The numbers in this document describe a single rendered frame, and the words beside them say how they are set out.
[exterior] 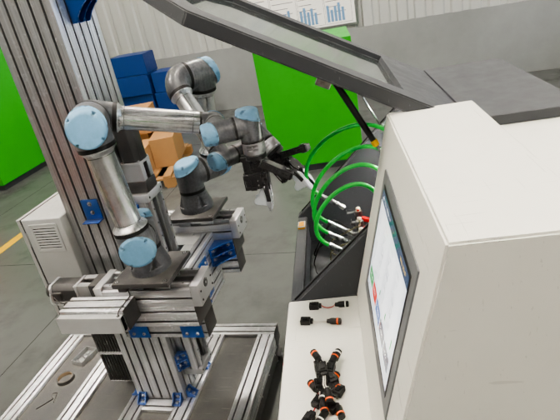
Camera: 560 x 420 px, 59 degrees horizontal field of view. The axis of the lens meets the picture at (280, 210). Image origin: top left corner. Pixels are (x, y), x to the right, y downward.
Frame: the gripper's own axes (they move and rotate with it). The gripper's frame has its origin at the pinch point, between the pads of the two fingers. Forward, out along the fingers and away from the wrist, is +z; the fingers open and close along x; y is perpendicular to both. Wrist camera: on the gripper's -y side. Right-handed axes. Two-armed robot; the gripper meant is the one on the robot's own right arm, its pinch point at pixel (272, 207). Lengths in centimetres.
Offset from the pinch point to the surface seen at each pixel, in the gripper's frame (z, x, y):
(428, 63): 91, -644, -171
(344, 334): 23, 42, -20
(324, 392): 20, 66, -15
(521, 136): -26, 33, -70
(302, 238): 26.4, -22.9, -5.8
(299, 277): 26.3, 5.0, -5.4
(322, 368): 18, 60, -15
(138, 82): 40, -608, 271
